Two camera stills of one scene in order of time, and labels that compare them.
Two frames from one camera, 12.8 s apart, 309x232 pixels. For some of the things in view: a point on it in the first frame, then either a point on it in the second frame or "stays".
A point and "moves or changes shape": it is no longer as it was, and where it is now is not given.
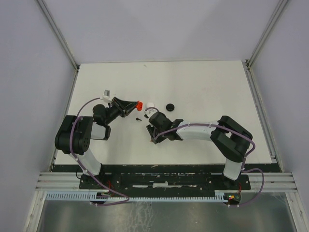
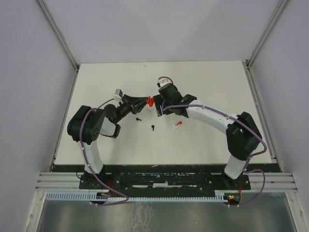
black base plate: [166, 182] stays
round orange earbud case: [139, 106] moves or changes shape
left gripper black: [129, 106] -> [135, 104]
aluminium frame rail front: [69, 182] stays
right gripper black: [154, 138] -> [159, 101]
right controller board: [231, 198] stays
